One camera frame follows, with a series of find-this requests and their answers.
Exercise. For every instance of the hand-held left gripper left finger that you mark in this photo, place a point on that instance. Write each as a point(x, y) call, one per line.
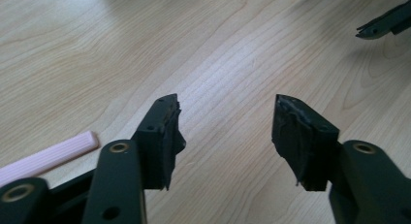
point(160, 143)

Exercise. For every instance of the pink ribbed stick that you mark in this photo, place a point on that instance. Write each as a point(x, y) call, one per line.
point(45, 159)

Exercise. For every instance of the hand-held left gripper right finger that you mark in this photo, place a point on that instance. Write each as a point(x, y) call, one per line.
point(302, 143)

